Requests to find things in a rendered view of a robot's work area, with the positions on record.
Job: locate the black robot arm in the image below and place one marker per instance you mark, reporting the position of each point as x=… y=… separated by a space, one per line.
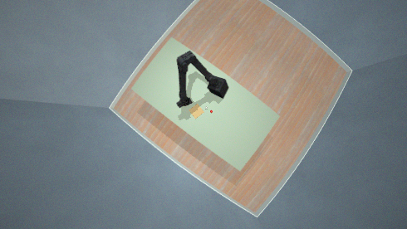
x=183 y=62

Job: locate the tan mat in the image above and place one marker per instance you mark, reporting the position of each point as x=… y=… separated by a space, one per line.
x=196 y=111

